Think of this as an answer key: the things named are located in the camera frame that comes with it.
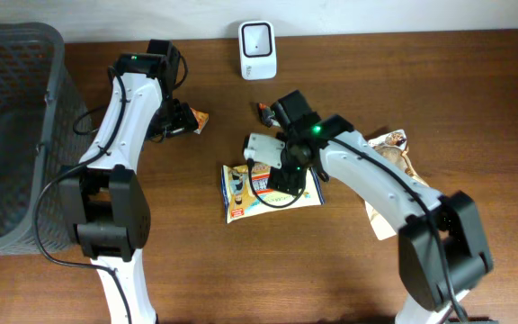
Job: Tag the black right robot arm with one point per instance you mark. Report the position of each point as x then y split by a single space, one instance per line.
442 247

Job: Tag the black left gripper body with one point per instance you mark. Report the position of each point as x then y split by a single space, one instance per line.
173 117

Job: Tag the red black snack packet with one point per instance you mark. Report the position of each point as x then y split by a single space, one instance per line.
267 116

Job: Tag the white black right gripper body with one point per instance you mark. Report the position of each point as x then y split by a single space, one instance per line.
292 171

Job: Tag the white barcode scanner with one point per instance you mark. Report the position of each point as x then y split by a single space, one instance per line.
257 49

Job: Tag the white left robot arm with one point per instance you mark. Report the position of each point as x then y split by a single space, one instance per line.
105 209

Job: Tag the orange small tissue box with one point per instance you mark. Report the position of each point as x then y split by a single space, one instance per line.
201 118

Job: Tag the yellow wet wipes pack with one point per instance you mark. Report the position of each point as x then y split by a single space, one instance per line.
245 197

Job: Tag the dark grey plastic basket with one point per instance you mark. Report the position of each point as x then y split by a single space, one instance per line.
38 104

